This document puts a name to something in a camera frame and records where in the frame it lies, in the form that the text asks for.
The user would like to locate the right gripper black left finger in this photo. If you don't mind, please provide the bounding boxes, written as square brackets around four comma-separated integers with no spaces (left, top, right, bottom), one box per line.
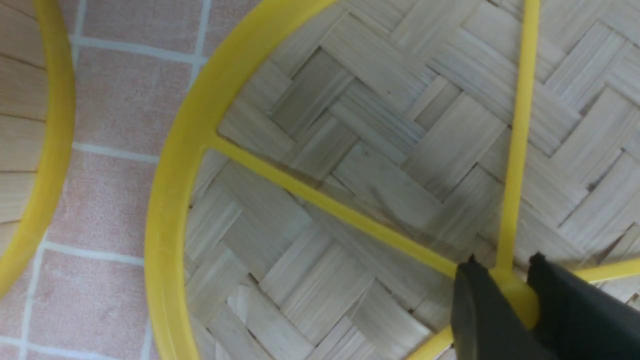
[450,255,556,360]

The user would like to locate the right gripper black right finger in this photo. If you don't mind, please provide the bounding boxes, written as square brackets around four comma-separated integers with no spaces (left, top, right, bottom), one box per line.
[527,253,640,360]

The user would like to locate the yellow rimmed woven steamer lid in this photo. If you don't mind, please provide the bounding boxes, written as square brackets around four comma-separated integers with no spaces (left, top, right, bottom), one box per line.
[144,0,640,360]

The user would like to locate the yellow rimmed bamboo steamer basket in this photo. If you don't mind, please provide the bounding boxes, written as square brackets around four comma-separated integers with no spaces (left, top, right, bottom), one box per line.
[0,0,76,296]

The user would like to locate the pink checkered tablecloth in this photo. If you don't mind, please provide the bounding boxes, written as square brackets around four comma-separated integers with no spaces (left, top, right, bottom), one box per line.
[1,0,257,360]

